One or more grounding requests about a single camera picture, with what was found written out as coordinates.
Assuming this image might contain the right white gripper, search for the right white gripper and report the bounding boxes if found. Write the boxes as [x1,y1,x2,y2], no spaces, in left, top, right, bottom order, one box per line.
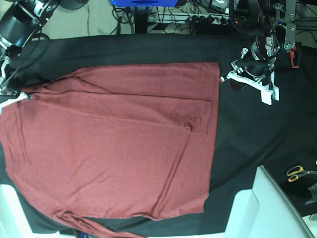
[0,91,31,113]

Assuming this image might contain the yellow-handled scissors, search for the yellow-handled scissors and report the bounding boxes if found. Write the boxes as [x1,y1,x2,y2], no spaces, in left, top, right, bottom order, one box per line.
[286,165,317,182]

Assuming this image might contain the black round base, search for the black round base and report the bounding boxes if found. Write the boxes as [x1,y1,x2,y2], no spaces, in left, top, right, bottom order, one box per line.
[59,0,89,10]

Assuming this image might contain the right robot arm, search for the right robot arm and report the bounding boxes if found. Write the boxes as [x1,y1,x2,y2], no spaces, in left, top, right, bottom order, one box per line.
[0,0,60,109]

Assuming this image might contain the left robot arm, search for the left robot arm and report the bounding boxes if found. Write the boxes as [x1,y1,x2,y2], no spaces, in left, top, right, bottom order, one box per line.
[220,0,301,105]

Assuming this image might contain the black stand post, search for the black stand post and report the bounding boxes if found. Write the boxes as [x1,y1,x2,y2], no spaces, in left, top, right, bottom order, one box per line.
[132,7,150,34]

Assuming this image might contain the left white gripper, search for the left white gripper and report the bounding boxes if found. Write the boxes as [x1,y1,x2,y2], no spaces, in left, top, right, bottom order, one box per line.
[220,47,280,104]

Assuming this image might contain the blue plastic box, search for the blue plastic box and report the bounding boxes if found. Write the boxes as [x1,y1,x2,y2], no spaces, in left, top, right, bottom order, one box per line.
[110,0,178,7]

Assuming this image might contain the white power strip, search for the white power strip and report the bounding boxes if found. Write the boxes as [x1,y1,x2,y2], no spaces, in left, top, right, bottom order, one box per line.
[191,15,228,25]

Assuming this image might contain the orange and black clamp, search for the orange and black clamp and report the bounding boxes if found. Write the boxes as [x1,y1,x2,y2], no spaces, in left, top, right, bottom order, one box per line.
[290,42,302,69]

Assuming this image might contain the red long-sleeve T-shirt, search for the red long-sleeve T-shirt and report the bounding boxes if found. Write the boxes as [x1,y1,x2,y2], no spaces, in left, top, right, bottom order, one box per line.
[0,62,219,238]

